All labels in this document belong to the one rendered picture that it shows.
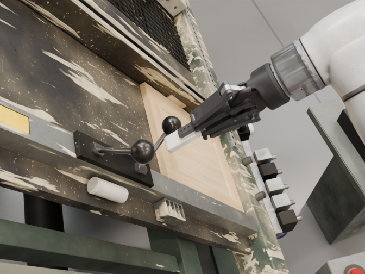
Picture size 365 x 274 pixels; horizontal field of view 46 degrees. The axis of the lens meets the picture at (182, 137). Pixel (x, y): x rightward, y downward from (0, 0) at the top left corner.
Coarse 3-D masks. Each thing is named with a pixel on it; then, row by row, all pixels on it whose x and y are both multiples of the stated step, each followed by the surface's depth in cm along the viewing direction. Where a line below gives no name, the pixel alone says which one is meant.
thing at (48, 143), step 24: (0, 144) 61; (24, 144) 62; (48, 144) 64; (72, 144) 70; (72, 168) 71; (96, 168) 73; (144, 192) 85; (168, 192) 90; (192, 192) 100; (192, 216) 102; (216, 216) 106; (240, 216) 118
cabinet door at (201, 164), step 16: (144, 96) 111; (160, 96) 117; (160, 112) 112; (176, 112) 122; (160, 128) 107; (192, 144) 121; (208, 144) 132; (160, 160) 101; (176, 160) 107; (192, 160) 115; (208, 160) 126; (224, 160) 137; (176, 176) 101; (192, 176) 110; (208, 176) 120; (224, 176) 130; (208, 192) 113; (224, 192) 124; (240, 208) 128
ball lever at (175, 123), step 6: (168, 120) 80; (174, 120) 80; (162, 126) 80; (168, 126) 79; (174, 126) 79; (180, 126) 80; (168, 132) 80; (162, 138) 81; (156, 144) 81; (156, 150) 81; (138, 168) 80; (144, 168) 82; (144, 174) 82
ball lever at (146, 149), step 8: (96, 144) 72; (136, 144) 65; (144, 144) 65; (152, 144) 66; (96, 152) 71; (104, 152) 71; (112, 152) 70; (120, 152) 69; (128, 152) 68; (136, 152) 65; (144, 152) 65; (152, 152) 66; (136, 160) 66; (144, 160) 65
